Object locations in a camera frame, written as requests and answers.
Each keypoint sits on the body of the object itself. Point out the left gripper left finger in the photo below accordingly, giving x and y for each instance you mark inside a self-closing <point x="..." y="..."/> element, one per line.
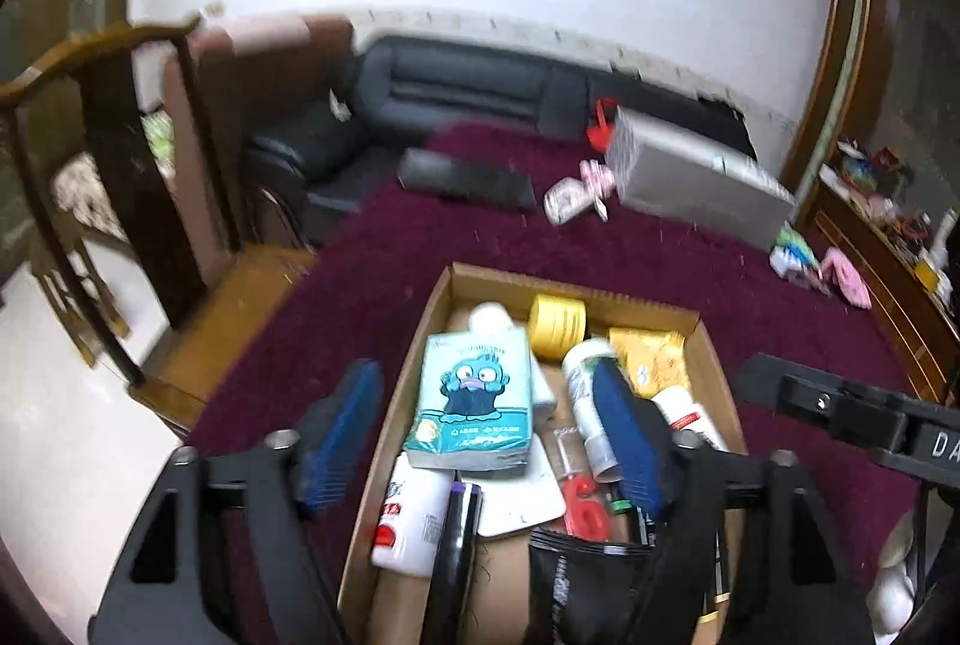
<point x="171" y="582"/>

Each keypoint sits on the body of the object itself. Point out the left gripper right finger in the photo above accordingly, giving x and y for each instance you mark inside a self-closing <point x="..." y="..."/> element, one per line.
<point x="790" y="585"/>

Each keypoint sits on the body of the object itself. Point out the white pill bottle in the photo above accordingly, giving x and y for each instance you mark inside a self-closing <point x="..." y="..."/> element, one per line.
<point x="579" y="366"/>
<point x="683" y="412"/>
<point x="493" y="322"/>

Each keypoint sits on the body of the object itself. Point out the red item clear packet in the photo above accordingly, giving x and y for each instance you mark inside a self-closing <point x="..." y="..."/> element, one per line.
<point x="585" y="516"/>

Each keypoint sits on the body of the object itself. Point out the black foil snack bag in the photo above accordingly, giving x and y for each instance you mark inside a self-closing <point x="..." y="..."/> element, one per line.
<point x="581" y="591"/>

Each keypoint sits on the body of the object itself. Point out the white spray bottle red label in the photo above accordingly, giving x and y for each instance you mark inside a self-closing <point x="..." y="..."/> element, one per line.
<point x="412" y="519"/>

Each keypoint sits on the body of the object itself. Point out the yellow snack bag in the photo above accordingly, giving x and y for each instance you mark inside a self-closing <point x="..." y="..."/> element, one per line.
<point x="652" y="360"/>

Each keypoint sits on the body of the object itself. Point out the purple capped black marker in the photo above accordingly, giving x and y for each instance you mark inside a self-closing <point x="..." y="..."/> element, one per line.
<point x="451" y="580"/>

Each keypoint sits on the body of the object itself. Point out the white power adapter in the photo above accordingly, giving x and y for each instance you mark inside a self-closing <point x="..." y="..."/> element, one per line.
<point x="521" y="498"/>

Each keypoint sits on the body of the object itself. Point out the tissue pack blue cartoon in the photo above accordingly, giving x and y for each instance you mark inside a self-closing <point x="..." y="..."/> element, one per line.
<point x="472" y="411"/>

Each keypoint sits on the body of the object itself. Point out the yellow tape roll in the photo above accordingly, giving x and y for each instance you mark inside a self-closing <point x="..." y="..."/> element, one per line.
<point x="555" y="326"/>

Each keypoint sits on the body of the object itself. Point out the green capped black marker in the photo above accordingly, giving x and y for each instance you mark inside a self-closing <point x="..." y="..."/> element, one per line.
<point x="629" y="524"/>

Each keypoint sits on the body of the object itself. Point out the right white gloved hand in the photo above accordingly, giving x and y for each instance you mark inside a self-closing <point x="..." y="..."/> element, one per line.
<point x="890" y="601"/>

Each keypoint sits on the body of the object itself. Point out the pink knitted cloth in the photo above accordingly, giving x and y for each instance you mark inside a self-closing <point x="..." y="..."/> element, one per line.
<point x="838" y="271"/>

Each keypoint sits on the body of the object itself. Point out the toothpaste tube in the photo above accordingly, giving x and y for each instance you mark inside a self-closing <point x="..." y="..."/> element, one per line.
<point x="806" y="277"/>

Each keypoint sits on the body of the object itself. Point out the green cloth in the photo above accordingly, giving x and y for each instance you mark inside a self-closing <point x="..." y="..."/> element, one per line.
<point x="792" y="242"/>

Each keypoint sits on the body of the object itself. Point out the wooden chair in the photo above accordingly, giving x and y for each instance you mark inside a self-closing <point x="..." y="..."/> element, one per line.
<point x="170" y="215"/>

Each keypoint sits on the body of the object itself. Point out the wooden brick pattern cabinet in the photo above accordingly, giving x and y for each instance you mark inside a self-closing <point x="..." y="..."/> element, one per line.
<point x="874" y="167"/>

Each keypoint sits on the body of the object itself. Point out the long grey box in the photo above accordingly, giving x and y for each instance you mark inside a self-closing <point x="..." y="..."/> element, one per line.
<point x="667" y="170"/>

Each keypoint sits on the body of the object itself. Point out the black leather sofa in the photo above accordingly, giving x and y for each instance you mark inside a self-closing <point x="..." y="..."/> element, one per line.
<point x="317" y="164"/>

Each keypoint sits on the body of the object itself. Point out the white car key fob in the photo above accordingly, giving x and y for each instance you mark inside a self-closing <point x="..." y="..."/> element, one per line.
<point x="571" y="198"/>

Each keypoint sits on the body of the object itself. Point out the black smartphone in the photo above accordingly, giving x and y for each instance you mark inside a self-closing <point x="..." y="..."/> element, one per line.
<point x="456" y="180"/>

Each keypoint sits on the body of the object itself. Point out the red paper bag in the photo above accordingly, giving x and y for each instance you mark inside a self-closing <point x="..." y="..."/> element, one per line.
<point x="600" y="128"/>

